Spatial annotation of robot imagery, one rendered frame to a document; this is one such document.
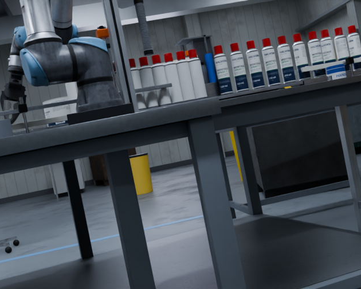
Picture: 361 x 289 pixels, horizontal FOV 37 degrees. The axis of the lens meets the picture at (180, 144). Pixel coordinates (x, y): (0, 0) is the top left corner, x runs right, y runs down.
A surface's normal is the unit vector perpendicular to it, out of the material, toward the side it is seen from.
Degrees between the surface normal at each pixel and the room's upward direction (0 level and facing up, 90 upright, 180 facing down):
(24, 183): 90
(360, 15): 90
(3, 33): 90
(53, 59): 86
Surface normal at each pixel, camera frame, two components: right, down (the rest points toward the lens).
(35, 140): 0.16, -0.01
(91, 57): 0.40, -0.07
